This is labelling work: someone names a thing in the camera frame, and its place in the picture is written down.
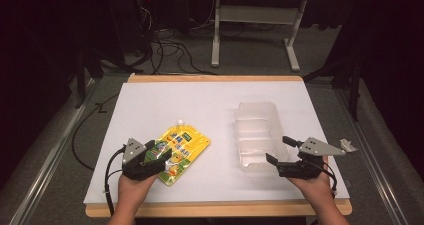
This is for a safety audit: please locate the tangle of black floor cables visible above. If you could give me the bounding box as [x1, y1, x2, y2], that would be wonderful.
[133, 4, 219, 77]

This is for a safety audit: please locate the metal floor rail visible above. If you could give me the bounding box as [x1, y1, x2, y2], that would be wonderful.
[334, 87, 402, 225]
[9, 78, 98, 225]

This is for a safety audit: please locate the person's left hand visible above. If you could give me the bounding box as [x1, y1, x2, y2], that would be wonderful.
[117, 172, 158, 208]

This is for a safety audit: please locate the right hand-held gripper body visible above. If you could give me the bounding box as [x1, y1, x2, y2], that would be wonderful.
[277, 136, 347, 181]

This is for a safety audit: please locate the clear plastic container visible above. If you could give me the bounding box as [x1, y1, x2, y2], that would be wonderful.
[233, 101, 292, 173]

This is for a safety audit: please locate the white metal desk frame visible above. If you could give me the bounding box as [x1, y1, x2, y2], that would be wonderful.
[210, 0, 310, 73]

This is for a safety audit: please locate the crumpled white paper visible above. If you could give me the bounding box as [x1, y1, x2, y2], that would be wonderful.
[338, 138, 359, 153]

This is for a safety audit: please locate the white table mat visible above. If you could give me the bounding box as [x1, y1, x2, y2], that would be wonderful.
[83, 80, 351, 205]

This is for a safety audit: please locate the black floor cable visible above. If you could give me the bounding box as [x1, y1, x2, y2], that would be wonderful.
[71, 93, 120, 172]

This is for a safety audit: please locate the person's right hand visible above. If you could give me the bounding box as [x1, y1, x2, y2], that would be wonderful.
[287, 155, 335, 203]

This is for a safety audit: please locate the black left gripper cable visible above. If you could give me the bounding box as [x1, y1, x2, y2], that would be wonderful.
[103, 147, 127, 217]

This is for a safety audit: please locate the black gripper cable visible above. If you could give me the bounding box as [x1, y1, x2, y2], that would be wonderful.
[319, 160, 338, 197]
[103, 147, 127, 217]

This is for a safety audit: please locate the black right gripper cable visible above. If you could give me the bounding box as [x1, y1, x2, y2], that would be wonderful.
[319, 160, 338, 197]

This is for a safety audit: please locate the black stand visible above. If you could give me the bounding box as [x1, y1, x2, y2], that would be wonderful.
[73, 46, 105, 110]
[302, 53, 364, 123]

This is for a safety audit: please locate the yellow spouted drink pouch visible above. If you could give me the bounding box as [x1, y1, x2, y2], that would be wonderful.
[146, 119, 212, 187]

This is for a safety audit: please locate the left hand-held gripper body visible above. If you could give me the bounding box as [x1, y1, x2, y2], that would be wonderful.
[121, 137, 161, 181]

